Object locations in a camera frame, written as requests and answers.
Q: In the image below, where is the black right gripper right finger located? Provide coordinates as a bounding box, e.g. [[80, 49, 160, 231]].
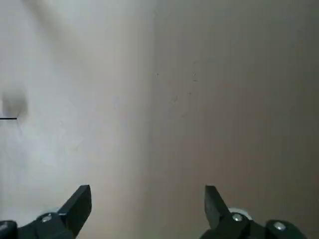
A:
[[199, 184, 309, 239]]

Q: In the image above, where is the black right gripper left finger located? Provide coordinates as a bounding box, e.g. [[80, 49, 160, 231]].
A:
[[0, 184, 93, 239]]

